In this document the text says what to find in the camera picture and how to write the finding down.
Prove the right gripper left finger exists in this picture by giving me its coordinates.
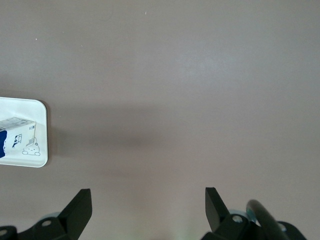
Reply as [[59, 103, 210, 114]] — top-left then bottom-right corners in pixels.
[[17, 188, 93, 240]]

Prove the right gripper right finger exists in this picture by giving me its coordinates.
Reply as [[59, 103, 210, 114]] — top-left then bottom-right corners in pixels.
[[201, 186, 270, 240]]

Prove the blue white milk carton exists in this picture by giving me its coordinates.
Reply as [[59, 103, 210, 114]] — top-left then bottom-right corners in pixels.
[[0, 116, 37, 159]]

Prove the white rabbit print tray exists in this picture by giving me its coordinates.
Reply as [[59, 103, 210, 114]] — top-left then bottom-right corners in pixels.
[[0, 96, 48, 168]]

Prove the brown table cover mat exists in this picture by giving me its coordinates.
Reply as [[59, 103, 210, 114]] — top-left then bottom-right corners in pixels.
[[0, 0, 320, 240]]

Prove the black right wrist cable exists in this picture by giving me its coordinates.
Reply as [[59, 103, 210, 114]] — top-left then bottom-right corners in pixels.
[[246, 199, 288, 240]]

